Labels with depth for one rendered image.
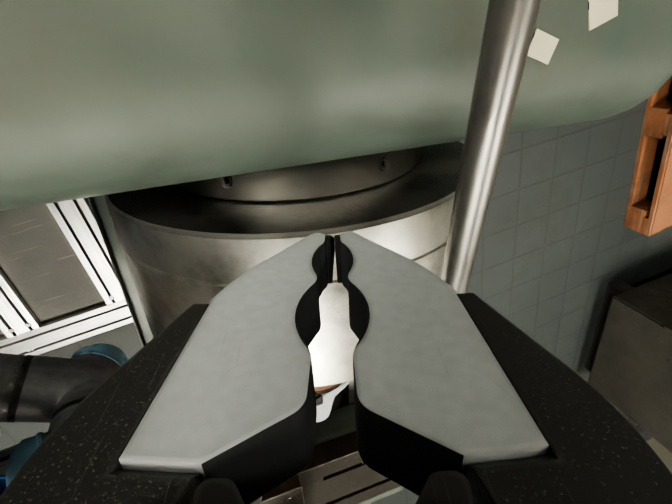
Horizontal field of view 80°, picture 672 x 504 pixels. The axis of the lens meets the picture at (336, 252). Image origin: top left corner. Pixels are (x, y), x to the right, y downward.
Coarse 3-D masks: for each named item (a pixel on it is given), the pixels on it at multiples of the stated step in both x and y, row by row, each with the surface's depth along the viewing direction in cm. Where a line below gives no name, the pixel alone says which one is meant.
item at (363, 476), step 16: (352, 432) 82; (320, 448) 80; (336, 448) 79; (352, 448) 79; (320, 464) 77; (336, 464) 78; (352, 464) 80; (304, 480) 77; (320, 480) 79; (336, 480) 81; (352, 480) 83; (368, 480) 85; (384, 480) 88; (304, 496) 79; (320, 496) 81; (336, 496) 83; (352, 496) 85; (368, 496) 87
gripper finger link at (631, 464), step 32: (480, 320) 8; (512, 352) 7; (544, 352) 7; (512, 384) 7; (544, 384) 7; (576, 384) 7; (544, 416) 6; (576, 416) 6; (608, 416) 6; (576, 448) 6; (608, 448) 6; (640, 448) 6; (480, 480) 5; (512, 480) 5; (544, 480) 5; (576, 480) 5; (608, 480) 5; (640, 480) 5
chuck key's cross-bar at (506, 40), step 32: (512, 0) 9; (512, 32) 10; (480, 64) 11; (512, 64) 10; (480, 96) 11; (512, 96) 11; (480, 128) 12; (480, 160) 13; (480, 192) 13; (480, 224) 14; (448, 256) 16
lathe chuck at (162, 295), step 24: (144, 264) 28; (432, 264) 28; (144, 288) 30; (168, 288) 27; (192, 288) 26; (216, 288) 25; (336, 288) 25; (144, 312) 34; (168, 312) 29; (336, 312) 26; (336, 336) 27; (312, 360) 27; (336, 360) 28
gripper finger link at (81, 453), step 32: (192, 320) 9; (160, 352) 8; (128, 384) 7; (160, 384) 7; (96, 416) 7; (128, 416) 7; (64, 448) 6; (96, 448) 6; (32, 480) 6; (64, 480) 6; (96, 480) 6; (128, 480) 6; (160, 480) 6; (192, 480) 6
